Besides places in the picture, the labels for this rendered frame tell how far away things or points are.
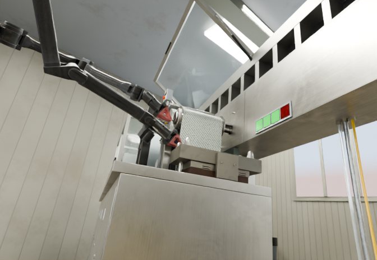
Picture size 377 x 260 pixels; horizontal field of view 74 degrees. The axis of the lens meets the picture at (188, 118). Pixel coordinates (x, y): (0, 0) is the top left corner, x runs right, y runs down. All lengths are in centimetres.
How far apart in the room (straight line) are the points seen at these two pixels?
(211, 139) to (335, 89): 67
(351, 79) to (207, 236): 71
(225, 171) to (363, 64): 62
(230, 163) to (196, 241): 35
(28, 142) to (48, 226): 112
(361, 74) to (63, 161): 366
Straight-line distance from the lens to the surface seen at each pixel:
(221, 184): 103
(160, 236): 95
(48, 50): 107
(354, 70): 92
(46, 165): 392
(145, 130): 124
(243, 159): 117
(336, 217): 350
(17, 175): 386
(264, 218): 112
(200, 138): 132
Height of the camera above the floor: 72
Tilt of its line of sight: 23 degrees up
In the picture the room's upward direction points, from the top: 7 degrees clockwise
